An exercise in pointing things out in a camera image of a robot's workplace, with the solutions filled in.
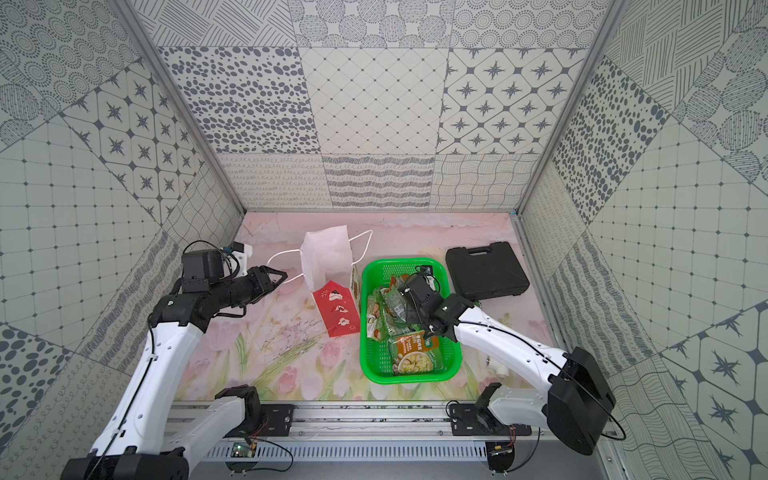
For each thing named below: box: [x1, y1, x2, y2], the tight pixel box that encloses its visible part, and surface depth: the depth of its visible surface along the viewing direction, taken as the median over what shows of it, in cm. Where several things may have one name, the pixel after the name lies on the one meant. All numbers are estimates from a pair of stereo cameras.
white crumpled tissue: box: [488, 357, 509, 377], surface depth 82 cm
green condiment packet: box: [380, 288, 415, 336], surface depth 86 cm
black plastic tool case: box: [445, 241, 530, 301], surface depth 102 cm
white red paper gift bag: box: [266, 225, 373, 338], surface depth 83 cm
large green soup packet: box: [388, 330, 443, 375], surface depth 81 cm
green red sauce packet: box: [366, 288, 391, 341], surface depth 85 cm
